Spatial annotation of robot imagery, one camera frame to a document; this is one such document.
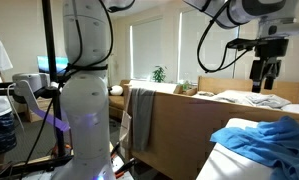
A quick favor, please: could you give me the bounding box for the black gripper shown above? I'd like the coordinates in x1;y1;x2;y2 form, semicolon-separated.
249;37;290;94

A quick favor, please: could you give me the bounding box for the blue shirt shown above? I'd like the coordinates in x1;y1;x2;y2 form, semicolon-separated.
209;115;299;180

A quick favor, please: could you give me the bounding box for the white duvet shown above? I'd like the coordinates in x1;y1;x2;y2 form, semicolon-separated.
212;89;292;110

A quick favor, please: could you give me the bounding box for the wooden headboard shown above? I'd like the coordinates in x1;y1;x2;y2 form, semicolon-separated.
197;75;299;105

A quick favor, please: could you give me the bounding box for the small wooden box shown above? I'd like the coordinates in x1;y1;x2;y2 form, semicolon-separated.
173;83;199;97

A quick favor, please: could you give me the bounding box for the wide white window blind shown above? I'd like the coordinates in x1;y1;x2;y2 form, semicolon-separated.
177;7;240;85

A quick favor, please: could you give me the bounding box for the white desk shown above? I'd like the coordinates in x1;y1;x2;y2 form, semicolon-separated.
195;117;299;180

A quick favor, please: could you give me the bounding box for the green potted plant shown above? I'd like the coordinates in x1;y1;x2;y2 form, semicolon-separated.
151;65;168;84

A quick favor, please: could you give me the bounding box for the grey towel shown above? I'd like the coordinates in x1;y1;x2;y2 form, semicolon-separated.
128;87;157;153

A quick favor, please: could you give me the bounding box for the beige hanging cloth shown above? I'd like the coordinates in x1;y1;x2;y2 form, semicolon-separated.
118;89;134;151

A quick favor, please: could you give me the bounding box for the white round cushion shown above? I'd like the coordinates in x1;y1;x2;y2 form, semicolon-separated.
109;85;124;97

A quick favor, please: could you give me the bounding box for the brown sofa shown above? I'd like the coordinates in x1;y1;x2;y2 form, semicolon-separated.
108;79;132;121

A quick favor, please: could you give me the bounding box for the black and red clamp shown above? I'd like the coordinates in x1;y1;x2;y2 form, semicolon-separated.
112;157;138;176

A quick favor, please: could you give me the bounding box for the glowing blue screen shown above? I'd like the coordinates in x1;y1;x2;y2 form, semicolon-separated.
36;55;70;75

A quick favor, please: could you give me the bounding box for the purple strip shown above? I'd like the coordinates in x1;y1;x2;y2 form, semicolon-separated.
31;105;71;133

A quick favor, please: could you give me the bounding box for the black stand pole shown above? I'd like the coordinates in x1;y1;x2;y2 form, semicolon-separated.
41;0;67;158

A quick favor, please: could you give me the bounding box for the low wooden cabinet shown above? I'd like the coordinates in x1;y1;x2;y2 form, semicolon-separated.
21;97;54;123

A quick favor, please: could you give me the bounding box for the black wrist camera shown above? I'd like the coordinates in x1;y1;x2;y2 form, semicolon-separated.
226;37;257;52

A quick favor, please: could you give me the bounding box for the wooden bed frame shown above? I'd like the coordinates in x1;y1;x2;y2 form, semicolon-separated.
123;83;299;180

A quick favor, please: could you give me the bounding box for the grey mounted camera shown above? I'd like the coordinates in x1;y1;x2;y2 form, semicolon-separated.
11;72;52;105

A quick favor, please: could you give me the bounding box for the white camera cable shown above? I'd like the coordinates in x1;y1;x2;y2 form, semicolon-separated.
6;83;25;133

